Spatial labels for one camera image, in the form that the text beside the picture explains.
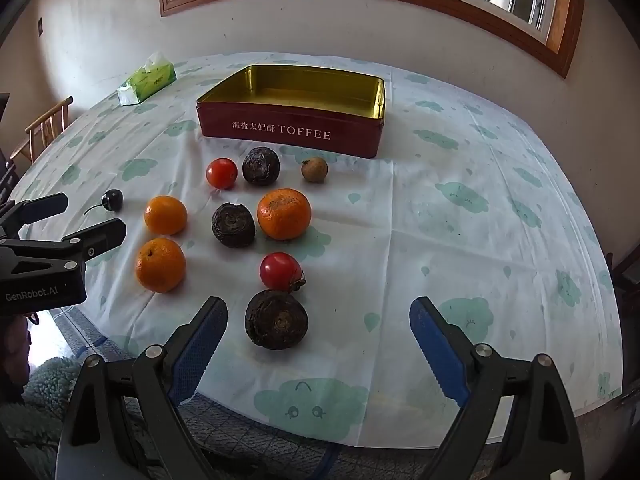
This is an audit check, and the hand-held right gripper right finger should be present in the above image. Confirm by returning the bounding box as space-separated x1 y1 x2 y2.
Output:
409 296 586 480

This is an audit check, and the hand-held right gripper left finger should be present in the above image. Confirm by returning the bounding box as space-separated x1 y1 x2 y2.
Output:
55 296 229 480

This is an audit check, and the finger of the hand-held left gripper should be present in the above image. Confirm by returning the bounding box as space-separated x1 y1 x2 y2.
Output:
0 192 68 241
0 218 127 273

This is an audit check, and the dark cherry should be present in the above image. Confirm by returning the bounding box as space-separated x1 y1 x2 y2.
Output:
83 189 124 216

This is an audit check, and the small mandarin with stem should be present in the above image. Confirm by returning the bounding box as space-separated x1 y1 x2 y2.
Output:
135 238 187 294

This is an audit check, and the smooth small mandarin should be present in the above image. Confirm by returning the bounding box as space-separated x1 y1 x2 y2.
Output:
144 195 189 236

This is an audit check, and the large dark water chestnut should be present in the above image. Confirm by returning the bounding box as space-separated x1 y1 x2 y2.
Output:
244 290 309 351

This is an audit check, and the red tomato with dry calyx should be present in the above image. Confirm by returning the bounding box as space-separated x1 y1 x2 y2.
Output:
259 252 306 293

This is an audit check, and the dark wrinkled water chestnut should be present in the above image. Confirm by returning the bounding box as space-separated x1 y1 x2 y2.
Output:
211 203 256 248
242 147 281 186

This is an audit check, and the small red cherry tomato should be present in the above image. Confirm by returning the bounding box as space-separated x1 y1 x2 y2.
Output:
206 158 239 190

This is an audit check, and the large scarred orange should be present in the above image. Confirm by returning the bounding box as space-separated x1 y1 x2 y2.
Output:
257 188 312 241

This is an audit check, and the brown longan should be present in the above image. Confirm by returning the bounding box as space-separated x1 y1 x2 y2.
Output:
301 157 329 182

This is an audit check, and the red and gold tin box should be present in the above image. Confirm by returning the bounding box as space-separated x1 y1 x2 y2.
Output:
196 65 386 159

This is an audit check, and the light wooden chair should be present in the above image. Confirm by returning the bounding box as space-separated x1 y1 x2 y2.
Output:
10 96 74 166

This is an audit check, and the white cloud-print tablecloth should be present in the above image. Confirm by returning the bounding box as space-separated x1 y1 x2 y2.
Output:
10 52 626 448

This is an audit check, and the pale green shaggy rug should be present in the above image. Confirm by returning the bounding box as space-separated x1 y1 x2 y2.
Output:
0 357 83 461

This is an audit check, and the grey checked table cover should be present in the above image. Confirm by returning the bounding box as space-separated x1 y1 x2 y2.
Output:
50 305 501 480

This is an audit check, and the green tissue box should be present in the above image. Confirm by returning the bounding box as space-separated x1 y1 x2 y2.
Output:
117 51 177 106

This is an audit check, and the dark wooden chair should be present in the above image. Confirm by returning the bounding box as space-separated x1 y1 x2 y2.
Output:
612 250 640 311

